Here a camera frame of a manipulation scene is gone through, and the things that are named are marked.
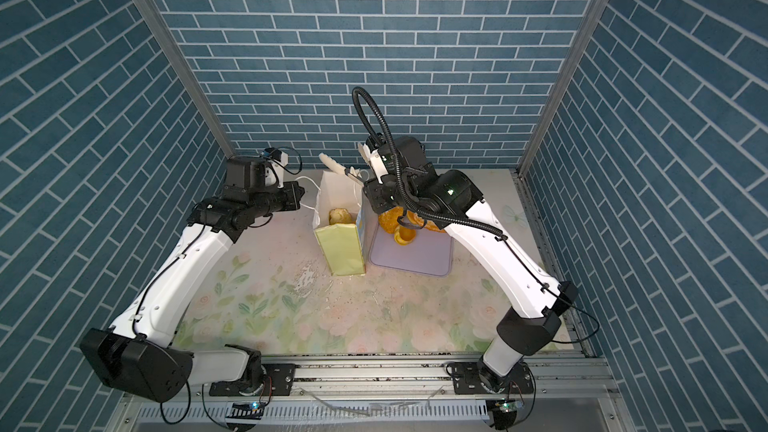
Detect triangular pastry bread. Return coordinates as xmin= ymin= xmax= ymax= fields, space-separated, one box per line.
xmin=407 ymin=211 xmax=444 ymax=233

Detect metal tongs with white tips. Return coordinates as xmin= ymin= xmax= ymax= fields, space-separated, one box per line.
xmin=318 ymin=153 xmax=364 ymax=185

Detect pretzel ring bread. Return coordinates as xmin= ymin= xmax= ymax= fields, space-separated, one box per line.
xmin=328 ymin=208 xmax=356 ymax=225

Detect white and green paper bag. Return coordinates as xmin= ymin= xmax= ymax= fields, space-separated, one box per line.
xmin=297 ymin=171 xmax=375 ymax=277

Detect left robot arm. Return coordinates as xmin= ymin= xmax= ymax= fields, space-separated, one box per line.
xmin=80 ymin=147 xmax=305 ymax=403

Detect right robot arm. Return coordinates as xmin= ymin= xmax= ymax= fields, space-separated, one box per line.
xmin=358 ymin=136 xmax=578 ymax=378

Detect large oval brown bread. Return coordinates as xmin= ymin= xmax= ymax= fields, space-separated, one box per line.
xmin=378 ymin=207 xmax=404 ymax=235

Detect small yellow tart bread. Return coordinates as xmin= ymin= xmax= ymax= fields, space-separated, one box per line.
xmin=393 ymin=225 xmax=417 ymax=246

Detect lilac plastic tray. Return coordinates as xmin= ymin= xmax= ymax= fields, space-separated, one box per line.
xmin=369 ymin=213 xmax=453 ymax=277

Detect floral table mat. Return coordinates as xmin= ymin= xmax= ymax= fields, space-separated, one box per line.
xmin=173 ymin=167 xmax=574 ymax=356

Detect black corrugated cable hose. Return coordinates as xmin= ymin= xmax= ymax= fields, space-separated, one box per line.
xmin=351 ymin=86 xmax=508 ymax=241

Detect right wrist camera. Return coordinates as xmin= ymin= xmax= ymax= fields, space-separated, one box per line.
xmin=358 ymin=143 xmax=389 ymax=183

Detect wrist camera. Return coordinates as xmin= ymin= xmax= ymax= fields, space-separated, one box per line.
xmin=358 ymin=143 xmax=389 ymax=183
xmin=262 ymin=146 xmax=303 ymax=188

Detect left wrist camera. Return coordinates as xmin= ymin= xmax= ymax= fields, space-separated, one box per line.
xmin=262 ymin=146 xmax=303 ymax=188

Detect aluminium corner post left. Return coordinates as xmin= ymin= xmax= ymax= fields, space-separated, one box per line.
xmin=132 ymin=0 xmax=236 ymax=157

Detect aluminium corner post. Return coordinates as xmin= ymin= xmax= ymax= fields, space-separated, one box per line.
xmin=132 ymin=0 xmax=236 ymax=157
xmin=516 ymin=0 xmax=609 ymax=178

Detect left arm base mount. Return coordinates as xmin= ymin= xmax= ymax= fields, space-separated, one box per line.
xmin=209 ymin=344 xmax=296 ymax=397

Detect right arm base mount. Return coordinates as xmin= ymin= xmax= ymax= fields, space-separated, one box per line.
xmin=445 ymin=360 xmax=534 ymax=395

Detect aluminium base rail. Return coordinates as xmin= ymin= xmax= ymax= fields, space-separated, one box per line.
xmin=107 ymin=353 xmax=634 ymax=431

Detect aluminium corner post right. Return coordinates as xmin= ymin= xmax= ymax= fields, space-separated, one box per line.
xmin=516 ymin=0 xmax=609 ymax=178

